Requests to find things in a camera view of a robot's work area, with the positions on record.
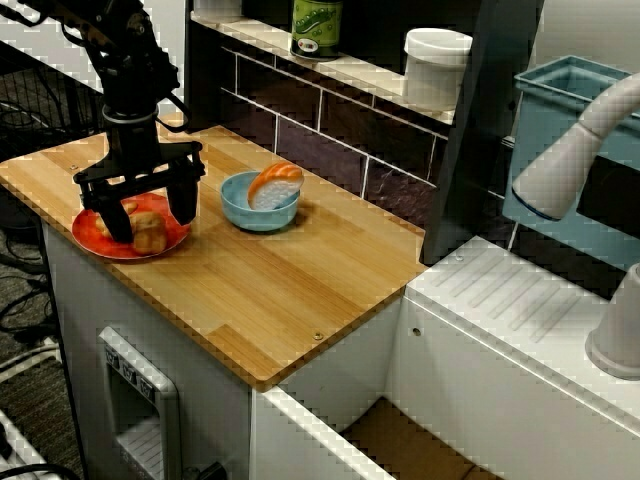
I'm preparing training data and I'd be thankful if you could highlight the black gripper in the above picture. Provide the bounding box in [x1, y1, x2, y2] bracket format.
[72, 117, 207, 245]

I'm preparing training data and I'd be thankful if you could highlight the brown toy chicken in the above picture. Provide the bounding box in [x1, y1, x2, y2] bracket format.
[94, 199, 169, 257]

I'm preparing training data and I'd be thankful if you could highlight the light blue bowl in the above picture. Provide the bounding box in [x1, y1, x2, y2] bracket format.
[220, 170, 302, 232]

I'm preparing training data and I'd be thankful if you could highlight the salmon sushi toy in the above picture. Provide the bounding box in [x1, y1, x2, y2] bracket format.
[247, 162, 305, 211]

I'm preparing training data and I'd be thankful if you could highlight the red plate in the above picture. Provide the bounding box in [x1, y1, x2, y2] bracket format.
[71, 192, 194, 260]

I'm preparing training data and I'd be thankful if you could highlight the white kitchen cabinet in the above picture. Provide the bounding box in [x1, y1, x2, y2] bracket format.
[39, 219, 401, 480]

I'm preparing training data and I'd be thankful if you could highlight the dark shelf upright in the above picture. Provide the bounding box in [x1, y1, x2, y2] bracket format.
[422, 0, 546, 266]
[183, 0, 224, 132]

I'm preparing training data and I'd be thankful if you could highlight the grey dispenser panel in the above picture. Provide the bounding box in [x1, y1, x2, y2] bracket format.
[97, 326, 182, 480]

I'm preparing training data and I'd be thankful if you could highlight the green can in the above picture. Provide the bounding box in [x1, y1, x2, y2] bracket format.
[290, 0, 344, 62]

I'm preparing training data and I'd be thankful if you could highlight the white plastic cup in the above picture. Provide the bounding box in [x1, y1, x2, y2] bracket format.
[402, 27, 474, 112]

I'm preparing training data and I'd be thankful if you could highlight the brown cardboard sheet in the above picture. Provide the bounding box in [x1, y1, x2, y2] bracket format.
[344, 397, 491, 480]

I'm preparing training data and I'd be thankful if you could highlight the white toy sink unit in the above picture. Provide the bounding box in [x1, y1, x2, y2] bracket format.
[249, 234, 640, 480]

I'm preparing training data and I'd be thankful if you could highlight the grey toy faucet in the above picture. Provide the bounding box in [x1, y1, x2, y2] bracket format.
[510, 72, 640, 380]

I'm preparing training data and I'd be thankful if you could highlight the teal plastic box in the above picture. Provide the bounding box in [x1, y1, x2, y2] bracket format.
[502, 54, 640, 271]

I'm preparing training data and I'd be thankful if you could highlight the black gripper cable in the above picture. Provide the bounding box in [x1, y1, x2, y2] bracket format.
[159, 92, 192, 134]

